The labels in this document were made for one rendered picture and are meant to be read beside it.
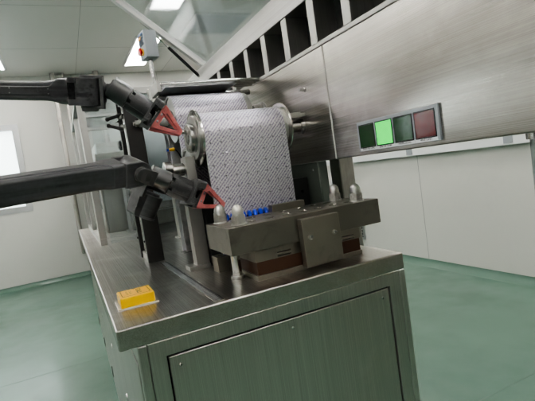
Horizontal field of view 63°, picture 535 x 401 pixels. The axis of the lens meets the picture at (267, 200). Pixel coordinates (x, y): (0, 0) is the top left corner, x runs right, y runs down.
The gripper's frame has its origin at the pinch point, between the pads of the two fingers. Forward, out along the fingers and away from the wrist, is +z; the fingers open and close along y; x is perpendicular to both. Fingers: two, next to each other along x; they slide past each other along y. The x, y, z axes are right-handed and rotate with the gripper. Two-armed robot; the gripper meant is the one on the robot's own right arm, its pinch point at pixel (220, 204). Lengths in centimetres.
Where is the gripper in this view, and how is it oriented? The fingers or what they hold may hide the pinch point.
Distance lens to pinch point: 112.1
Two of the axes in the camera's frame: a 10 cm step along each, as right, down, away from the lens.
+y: 4.2, 0.1, -9.1
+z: 8.5, 3.5, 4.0
